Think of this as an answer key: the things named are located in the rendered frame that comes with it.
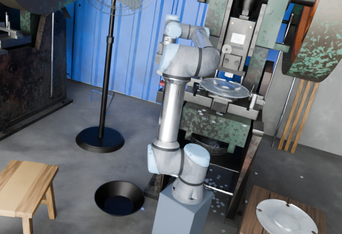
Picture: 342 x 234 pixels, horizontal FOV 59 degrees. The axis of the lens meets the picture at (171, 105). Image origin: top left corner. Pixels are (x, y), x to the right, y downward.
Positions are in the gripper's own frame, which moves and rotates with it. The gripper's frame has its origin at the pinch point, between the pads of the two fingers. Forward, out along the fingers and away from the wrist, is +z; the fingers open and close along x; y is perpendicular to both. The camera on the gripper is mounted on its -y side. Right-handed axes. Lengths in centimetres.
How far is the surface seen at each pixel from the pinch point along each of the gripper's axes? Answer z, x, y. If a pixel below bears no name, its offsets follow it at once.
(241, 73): -9.8, -15.6, -40.1
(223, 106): 8.7, -5.1, -35.1
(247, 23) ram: -38, -15, -36
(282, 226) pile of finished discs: 42, 38, -77
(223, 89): -1.1, -5.4, -32.9
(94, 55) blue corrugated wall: 41, -132, 116
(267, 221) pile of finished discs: 43, 38, -70
